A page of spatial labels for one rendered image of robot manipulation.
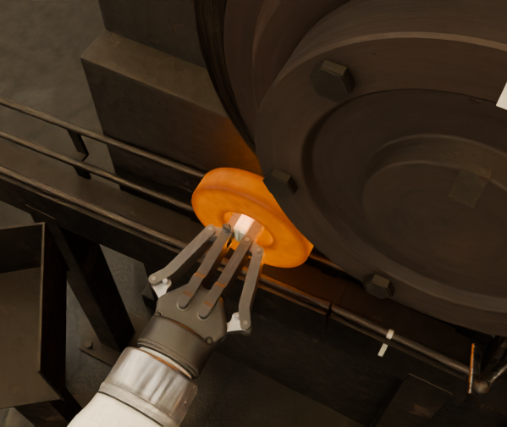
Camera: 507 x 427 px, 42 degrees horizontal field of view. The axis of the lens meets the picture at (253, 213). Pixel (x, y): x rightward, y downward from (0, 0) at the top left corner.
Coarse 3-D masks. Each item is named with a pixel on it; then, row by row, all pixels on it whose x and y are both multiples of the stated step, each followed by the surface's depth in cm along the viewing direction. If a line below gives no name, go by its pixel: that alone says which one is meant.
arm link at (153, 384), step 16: (128, 352) 67; (144, 352) 66; (160, 352) 67; (128, 368) 65; (144, 368) 65; (160, 368) 65; (176, 368) 66; (112, 384) 65; (128, 384) 64; (144, 384) 64; (160, 384) 64; (176, 384) 65; (192, 384) 66; (128, 400) 63; (144, 400) 63; (160, 400) 64; (176, 400) 65; (192, 400) 69; (160, 416) 64; (176, 416) 65
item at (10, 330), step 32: (32, 224) 87; (0, 256) 92; (32, 256) 94; (0, 288) 95; (32, 288) 95; (64, 288) 94; (0, 320) 93; (32, 320) 92; (64, 320) 92; (0, 352) 90; (32, 352) 90; (64, 352) 90; (0, 384) 88; (32, 384) 87; (64, 384) 88; (32, 416) 114; (64, 416) 118
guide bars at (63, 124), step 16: (32, 112) 98; (64, 128) 96; (80, 128) 95; (32, 144) 102; (80, 144) 99; (112, 144) 93; (128, 144) 93; (64, 160) 100; (80, 160) 100; (160, 160) 91; (112, 176) 97; (192, 176) 89; (144, 192) 96; (160, 192) 95; (192, 192) 94; (192, 208) 93; (320, 256) 87; (336, 272) 89
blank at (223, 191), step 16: (208, 176) 77; (224, 176) 74; (240, 176) 74; (256, 176) 73; (208, 192) 76; (224, 192) 74; (240, 192) 72; (256, 192) 72; (208, 208) 79; (224, 208) 77; (240, 208) 75; (256, 208) 73; (272, 208) 72; (208, 224) 83; (272, 224) 74; (288, 224) 73; (272, 240) 80; (288, 240) 76; (304, 240) 75; (272, 256) 81; (288, 256) 79; (304, 256) 77
